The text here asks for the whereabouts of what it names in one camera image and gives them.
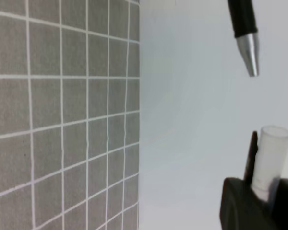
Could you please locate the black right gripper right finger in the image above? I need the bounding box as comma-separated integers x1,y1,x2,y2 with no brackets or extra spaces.
268,178,288,230

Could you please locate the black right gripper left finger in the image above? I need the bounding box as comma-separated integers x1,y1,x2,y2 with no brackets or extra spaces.
219,131,278,230

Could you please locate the translucent pen cap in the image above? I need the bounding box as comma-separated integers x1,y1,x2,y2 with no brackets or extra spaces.
251,126,288,203

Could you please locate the black pen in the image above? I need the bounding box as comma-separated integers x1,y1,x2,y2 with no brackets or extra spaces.
228,0,259,77

